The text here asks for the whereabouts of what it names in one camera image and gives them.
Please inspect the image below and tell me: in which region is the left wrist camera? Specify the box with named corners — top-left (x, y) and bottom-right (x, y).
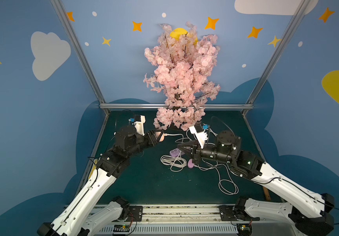
top-left (129, 115), bottom-right (146, 136)

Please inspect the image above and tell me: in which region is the green circuit board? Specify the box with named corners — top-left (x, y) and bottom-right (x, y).
top-left (112, 224), bottom-right (132, 235)

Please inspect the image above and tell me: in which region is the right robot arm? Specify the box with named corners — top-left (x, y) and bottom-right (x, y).
top-left (177, 130), bottom-right (334, 236)

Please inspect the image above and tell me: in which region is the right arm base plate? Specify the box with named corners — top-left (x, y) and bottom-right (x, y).
top-left (218, 205), bottom-right (260, 222)

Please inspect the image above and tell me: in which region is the yellow work glove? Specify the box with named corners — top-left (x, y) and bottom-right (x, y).
top-left (88, 165), bottom-right (96, 179)

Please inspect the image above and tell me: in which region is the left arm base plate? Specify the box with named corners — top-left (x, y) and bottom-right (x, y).
top-left (118, 206), bottom-right (143, 222)

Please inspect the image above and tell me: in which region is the purple power strip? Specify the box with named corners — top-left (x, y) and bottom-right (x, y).
top-left (169, 148), bottom-right (184, 157)

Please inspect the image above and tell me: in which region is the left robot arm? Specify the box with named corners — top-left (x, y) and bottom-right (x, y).
top-left (37, 125), bottom-right (164, 236)

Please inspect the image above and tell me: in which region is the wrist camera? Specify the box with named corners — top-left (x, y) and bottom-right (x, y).
top-left (129, 115), bottom-right (146, 136)
top-left (189, 124), bottom-right (209, 149)

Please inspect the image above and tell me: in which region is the white power strip cable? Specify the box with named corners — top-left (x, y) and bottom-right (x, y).
top-left (173, 131), bottom-right (217, 145)

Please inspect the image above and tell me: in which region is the aluminium front rail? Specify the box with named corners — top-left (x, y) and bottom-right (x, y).
top-left (90, 204), bottom-right (302, 236)

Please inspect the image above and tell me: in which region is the white charging cable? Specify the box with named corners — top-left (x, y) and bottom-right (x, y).
top-left (194, 159), bottom-right (240, 196)

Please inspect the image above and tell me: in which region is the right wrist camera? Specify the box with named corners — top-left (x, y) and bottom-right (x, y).
top-left (189, 124), bottom-right (209, 149)

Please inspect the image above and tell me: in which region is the pink artificial blossom tree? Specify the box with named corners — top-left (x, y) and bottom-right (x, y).
top-left (144, 22), bottom-right (221, 131)

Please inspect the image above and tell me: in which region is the white USB cable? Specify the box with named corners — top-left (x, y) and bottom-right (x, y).
top-left (160, 133), bottom-right (188, 173)

